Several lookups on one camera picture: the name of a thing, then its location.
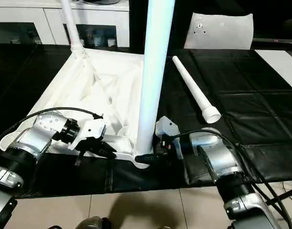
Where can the white plastic table leg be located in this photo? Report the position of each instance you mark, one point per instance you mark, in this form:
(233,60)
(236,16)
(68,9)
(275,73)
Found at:
(72,28)
(155,71)
(193,88)

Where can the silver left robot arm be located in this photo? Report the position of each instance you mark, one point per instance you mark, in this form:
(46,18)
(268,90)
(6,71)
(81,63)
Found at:
(31,140)

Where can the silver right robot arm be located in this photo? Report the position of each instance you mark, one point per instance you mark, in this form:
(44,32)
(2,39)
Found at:
(220,157)

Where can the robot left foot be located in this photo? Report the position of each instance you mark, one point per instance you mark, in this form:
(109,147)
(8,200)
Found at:
(94,223)

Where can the black padded work mat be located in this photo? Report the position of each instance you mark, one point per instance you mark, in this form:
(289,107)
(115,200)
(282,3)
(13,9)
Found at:
(243,95)

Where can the small white jar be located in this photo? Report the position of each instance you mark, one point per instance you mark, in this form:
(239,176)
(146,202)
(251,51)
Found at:
(111,42)
(82,42)

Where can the white jar with blue print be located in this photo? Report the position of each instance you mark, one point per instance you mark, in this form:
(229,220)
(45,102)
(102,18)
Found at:
(97,41)

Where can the black metal bar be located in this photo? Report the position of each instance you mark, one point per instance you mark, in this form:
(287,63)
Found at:
(284,196)

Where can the white cabinet with glass doors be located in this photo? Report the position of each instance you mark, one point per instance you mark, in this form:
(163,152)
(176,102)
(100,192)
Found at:
(29,16)

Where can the white flat board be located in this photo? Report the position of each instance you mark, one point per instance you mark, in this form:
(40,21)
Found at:
(282,64)

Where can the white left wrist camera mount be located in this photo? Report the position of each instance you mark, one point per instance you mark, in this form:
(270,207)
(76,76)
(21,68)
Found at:
(91,130)

